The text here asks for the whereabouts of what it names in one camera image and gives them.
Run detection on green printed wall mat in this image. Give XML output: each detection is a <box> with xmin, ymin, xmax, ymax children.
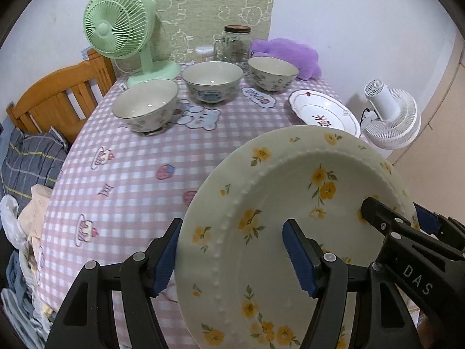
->
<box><xmin>113</xmin><ymin>0</ymin><xmax>278</xmax><ymax>77</ymax></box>

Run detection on green desk fan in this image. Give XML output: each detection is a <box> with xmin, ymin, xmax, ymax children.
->
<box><xmin>83</xmin><ymin>0</ymin><xmax>181</xmax><ymax>88</ymax></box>

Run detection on cream cloth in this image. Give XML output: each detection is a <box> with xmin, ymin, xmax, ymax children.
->
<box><xmin>18</xmin><ymin>185</ymin><xmax>55</xmax><ymax>241</ymax></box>

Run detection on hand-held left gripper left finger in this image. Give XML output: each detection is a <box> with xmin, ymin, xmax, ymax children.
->
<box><xmin>45</xmin><ymin>218</ymin><xmax>184</xmax><ymax>349</ymax></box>

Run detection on blue floral ceramic bowl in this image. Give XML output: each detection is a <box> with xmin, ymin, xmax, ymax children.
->
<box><xmin>182</xmin><ymin>61</ymin><xmax>243</xmax><ymax>104</ymax></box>

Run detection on red flower ceramic plate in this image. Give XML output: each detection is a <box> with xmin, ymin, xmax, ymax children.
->
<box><xmin>289</xmin><ymin>89</ymin><xmax>361</xmax><ymax>139</ymax></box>

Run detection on white plastic bag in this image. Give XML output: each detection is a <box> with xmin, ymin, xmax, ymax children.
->
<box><xmin>0</xmin><ymin>194</ymin><xmax>28</xmax><ymax>251</ymax></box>

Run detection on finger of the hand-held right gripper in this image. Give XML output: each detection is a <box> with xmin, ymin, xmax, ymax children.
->
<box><xmin>361</xmin><ymin>197</ymin><xmax>465</xmax><ymax>335</ymax></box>
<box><xmin>414</xmin><ymin>204</ymin><xmax>465</xmax><ymax>253</ymax></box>

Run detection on small grey floral bowl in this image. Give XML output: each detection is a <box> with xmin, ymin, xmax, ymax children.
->
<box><xmin>248</xmin><ymin>56</ymin><xmax>299</xmax><ymax>92</ymax></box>

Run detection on grey plaid blanket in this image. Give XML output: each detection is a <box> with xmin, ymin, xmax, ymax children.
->
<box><xmin>0</xmin><ymin>125</ymin><xmax>69</xmax><ymax>208</ymax></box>

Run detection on pink checkered tablecloth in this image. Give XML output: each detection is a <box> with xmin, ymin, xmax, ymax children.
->
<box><xmin>38</xmin><ymin>67</ymin><xmax>364</xmax><ymax>349</ymax></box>

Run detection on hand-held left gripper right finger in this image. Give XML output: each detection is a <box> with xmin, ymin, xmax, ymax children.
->
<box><xmin>282</xmin><ymin>219</ymin><xmax>418</xmax><ymax>349</ymax></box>

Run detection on large grey floral bowl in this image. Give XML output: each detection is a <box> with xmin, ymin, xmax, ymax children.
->
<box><xmin>111</xmin><ymin>79</ymin><xmax>178</xmax><ymax>134</ymax></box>

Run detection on cotton swab container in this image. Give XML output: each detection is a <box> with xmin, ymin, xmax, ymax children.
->
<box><xmin>195</xmin><ymin>45</ymin><xmax>215</xmax><ymax>63</ymax></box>

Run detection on yellow flower ceramic plate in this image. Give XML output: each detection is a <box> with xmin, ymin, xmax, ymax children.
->
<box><xmin>174</xmin><ymin>125</ymin><xmax>422</xmax><ymax>349</ymax></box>

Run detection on pile of clothes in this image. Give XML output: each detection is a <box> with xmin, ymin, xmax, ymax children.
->
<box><xmin>0</xmin><ymin>240</ymin><xmax>55</xmax><ymax>349</ymax></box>

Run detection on white desk fan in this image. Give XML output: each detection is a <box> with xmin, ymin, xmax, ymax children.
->
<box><xmin>360</xmin><ymin>79</ymin><xmax>422</xmax><ymax>149</ymax></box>

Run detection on purple plush pillow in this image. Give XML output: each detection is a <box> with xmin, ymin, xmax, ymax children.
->
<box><xmin>251</xmin><ymin>38</ymin><xmax>323</xmax><ymax>81</ymax></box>

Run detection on glass jar with lid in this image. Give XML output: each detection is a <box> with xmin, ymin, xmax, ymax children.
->
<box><xmin>213</xmin><ymin>25</ymin><xmax>252</xmax><ymax>64</ymax></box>

